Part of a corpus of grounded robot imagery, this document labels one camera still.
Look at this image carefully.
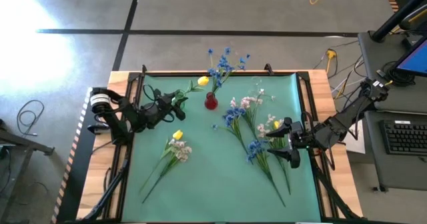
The yellow plug with cable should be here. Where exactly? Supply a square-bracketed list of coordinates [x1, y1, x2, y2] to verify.
[313, 49, 338, 70]

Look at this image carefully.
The black base plate striped edge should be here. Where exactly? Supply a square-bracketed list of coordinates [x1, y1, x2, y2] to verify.
[50, 87, 97, 224]

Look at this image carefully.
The white floor cable bundle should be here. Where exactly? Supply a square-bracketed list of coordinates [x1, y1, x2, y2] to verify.
[328, 40, 370, 100]

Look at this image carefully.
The black aluminium rig frame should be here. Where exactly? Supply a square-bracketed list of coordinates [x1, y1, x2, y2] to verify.
[76, 63, 363, 224]

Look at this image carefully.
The blue artificial flower stem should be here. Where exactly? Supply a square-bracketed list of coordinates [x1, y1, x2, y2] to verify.
[246, 139, 287, 208]
[222, 105, 254, 165]
[206, 46, 252, 95]

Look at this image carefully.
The green table mat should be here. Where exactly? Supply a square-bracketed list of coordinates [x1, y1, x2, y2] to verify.
[120, 72, 322, 223]

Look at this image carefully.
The grey monitor desk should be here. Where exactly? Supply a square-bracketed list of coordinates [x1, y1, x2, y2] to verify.
[357, 30, 427, 114]

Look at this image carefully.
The computer monitor blue screen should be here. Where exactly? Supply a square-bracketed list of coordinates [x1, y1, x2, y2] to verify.
[393, 35, 427, 78]

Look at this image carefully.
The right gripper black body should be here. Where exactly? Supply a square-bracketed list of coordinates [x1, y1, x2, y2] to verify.
[283, 117, 316, 150]

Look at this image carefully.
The black coiled desk cable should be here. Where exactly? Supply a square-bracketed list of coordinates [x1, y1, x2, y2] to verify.
[376, 59, 417, 87]

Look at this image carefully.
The black round pole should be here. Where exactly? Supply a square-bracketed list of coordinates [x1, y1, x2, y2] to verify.
[371, 0, 427, 43]

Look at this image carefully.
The white paper sheet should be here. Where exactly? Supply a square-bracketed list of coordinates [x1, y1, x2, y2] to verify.
[342, 119, 367, 155]

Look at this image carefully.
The pink white artificial flower stem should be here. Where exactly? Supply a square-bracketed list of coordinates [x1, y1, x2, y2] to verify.
[141, 138, 193, 204]
[229, 87, 277, 141]
[256, 113, 291, 195]

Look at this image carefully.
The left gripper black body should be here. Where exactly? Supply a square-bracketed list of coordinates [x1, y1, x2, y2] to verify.
[154, 93, 180, 119]

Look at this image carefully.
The red glass vase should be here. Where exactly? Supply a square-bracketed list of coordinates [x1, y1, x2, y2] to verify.
[204, 91, 220, 111]

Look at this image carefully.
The black computer keyboard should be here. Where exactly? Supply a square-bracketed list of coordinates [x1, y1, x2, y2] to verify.
[378, 119, 427, 157]

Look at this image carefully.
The black looped floor cable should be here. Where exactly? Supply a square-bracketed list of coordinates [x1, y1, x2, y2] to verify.
[15, 99, 46, 137]

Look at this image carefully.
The grey keyboard desk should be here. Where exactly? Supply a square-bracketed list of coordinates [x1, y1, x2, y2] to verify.
[363, 110, 427, 192]

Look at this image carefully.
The black equipment stand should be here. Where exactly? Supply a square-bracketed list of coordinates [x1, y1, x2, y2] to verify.
[0, 117, 56, 224]

